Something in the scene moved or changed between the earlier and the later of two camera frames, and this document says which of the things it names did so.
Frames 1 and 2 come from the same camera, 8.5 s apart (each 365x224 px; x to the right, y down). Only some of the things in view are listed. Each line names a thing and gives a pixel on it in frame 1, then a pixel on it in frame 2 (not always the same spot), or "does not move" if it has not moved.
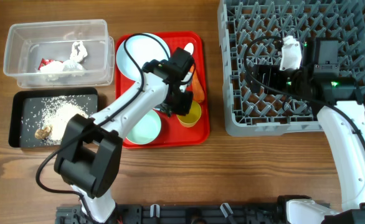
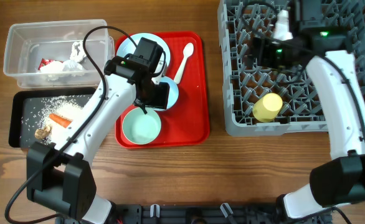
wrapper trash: (57, 70) does not move
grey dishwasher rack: (252, 32) does not move
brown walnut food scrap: (42, 134) does not move
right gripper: (270, 71) → (265, 45)
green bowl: (147, 129) does not move
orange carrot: (197, 88) → (61, 120)
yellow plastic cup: (190, 119) → (266, 108)
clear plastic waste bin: (65, 53) does not move
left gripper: (183, 111) → (162, 102)
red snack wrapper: (43, 62) does not move
